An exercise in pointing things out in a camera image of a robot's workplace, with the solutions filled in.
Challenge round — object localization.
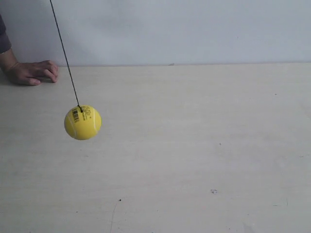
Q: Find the thin black hanging string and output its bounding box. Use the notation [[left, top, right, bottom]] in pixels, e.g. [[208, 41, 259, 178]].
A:
[[49, 0, 83, 114]]

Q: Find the person's bare hand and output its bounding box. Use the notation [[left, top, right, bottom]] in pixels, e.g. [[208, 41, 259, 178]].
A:
[[1, 60, 58, 86]]

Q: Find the yellow tennis ball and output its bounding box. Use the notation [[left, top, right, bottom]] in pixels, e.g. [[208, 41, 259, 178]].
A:
[[64, 105, 102, 140]]

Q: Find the person's forearm with grey sleeve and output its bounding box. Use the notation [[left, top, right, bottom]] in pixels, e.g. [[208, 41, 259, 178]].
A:
[[0, 17, 18, 72]]

